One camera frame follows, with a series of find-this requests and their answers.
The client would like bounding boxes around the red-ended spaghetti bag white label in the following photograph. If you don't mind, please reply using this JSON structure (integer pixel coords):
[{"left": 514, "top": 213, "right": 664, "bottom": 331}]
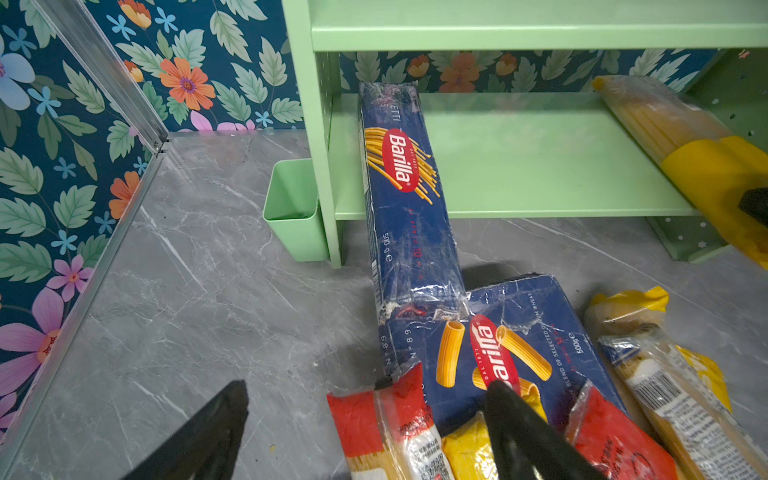
[{"left": 326, "top": 363, "right": 454, "bottom": 480}]

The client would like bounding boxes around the blue Barilla spaghetti box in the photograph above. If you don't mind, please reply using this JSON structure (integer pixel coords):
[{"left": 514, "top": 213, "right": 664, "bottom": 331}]
[{"left": 359, "top": 82, "right": 467, "bottom": 323}]

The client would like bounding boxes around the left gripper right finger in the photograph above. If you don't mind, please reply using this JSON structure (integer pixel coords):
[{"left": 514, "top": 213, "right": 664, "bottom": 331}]
[{"left": 484, "top": 380, "right": 605, "bottom": 480}]

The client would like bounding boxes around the yellow-banded spaghetti bag barcode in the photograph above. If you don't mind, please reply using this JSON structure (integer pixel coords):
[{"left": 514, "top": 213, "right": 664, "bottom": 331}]
[{"left": 592, "top": 75, "right": 767, "bottom": 268}]

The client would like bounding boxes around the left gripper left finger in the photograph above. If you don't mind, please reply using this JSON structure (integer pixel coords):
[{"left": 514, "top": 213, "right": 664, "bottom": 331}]
[{"left": 125, "top": 380, "right": 248, "bottom": 479}]

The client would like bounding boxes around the yellow Pasta Time bag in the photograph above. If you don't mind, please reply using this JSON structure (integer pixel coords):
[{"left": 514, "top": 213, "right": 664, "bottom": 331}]
[{"left": 583, "top": 286, "right": 732, "bottom": 411}]

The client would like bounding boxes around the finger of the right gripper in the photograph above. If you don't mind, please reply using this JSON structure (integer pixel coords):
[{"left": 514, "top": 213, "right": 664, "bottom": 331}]
[{"left": 737, "top": 187, "right": 768, "bottom": 228}]

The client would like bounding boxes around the green two-tier shelf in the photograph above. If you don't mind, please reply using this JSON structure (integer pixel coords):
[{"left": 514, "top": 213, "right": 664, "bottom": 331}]
[{"left": 283, "top": 1, "right": 767, "bottom": 267}]

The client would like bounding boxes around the clear spaghetti bag blue end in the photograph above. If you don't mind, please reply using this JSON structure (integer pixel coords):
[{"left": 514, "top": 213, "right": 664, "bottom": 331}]
[{"left": 599, "top": 325, "right": 767, "bottom": 479}]

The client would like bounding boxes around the green plastic cup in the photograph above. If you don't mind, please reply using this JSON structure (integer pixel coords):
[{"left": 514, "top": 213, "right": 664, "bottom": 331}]
[{"left": 263, "top": 159, "right": 329, "bottom": 262}]

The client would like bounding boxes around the blue Barilla rigatoni box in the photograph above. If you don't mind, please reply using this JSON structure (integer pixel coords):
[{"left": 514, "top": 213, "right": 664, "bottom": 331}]
[{"left": 379, "top": 275, "right": 626, "bottom": 435}]

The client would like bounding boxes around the yellow spaghetti bag long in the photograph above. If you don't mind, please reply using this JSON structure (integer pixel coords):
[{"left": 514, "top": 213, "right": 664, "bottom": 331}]
[{"left": 443, "top": 411, "right": 499, "bottom": 480}]

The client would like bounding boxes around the red spaghetti bag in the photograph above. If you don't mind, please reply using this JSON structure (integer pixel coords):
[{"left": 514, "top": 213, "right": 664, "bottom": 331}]
[{"left": 565, "top": 382, "right": 684, "bottom": 479}]

